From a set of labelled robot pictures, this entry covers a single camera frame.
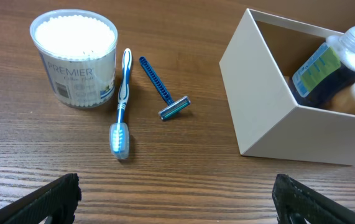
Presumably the clear cotton swab tub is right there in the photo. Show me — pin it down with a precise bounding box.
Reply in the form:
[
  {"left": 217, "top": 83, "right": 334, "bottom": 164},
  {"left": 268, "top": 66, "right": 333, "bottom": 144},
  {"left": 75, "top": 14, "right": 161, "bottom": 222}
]
[{"left": 30, "top": 9, "right": 118, "bottom": 108}]

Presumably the dark mouthwash spray bottle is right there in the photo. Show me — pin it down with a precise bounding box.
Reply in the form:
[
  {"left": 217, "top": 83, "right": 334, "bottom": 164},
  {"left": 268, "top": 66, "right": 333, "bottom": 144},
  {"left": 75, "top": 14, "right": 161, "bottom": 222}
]
[{"left": 288, "top": 26, "right": 355, "bottom": 107}]

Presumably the blue white toothbrush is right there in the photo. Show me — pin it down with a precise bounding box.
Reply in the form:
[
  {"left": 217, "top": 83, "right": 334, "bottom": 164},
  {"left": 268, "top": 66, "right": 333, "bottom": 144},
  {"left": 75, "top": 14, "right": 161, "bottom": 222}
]
[{"left": 109, "top": 48, "right": 132, "bottom": 160}]

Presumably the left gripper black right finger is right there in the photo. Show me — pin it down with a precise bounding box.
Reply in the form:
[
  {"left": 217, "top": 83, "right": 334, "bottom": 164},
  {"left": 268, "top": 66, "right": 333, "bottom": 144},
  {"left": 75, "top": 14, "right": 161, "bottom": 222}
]
[{"left": 272, "top": 174, "right": 355, "bottom": 224}]

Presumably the beige open cardboard box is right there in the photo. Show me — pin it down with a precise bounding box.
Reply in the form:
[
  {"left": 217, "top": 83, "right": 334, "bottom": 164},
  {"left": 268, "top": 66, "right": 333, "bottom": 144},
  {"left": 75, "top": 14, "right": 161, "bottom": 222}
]
[{"left": 219, "top": 9, "right": 355, "bottom": 165}]

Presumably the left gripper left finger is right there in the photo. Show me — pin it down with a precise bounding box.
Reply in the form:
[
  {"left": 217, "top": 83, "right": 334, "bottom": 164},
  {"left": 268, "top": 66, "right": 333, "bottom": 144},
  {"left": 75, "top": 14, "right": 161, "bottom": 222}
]
[{"left": 0, "top": 173, "right": 81, "bottom": 224}]

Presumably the blue disposable razor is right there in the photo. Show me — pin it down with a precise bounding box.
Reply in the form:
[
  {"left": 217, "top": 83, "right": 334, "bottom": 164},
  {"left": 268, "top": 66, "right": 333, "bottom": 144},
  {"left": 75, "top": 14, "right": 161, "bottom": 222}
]
[{"left": 139, "top": 56, "right": 191, "bottom": 121}]

